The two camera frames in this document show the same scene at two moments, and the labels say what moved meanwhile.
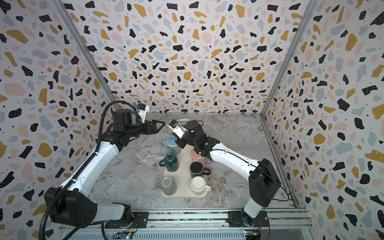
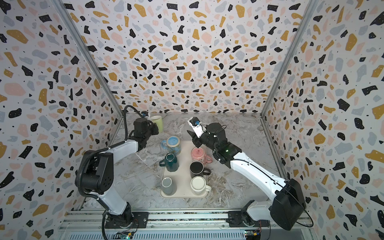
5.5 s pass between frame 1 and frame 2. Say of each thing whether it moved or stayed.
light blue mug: stayed
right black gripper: moved
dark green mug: stayed
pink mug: stayed
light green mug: moved
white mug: stayed
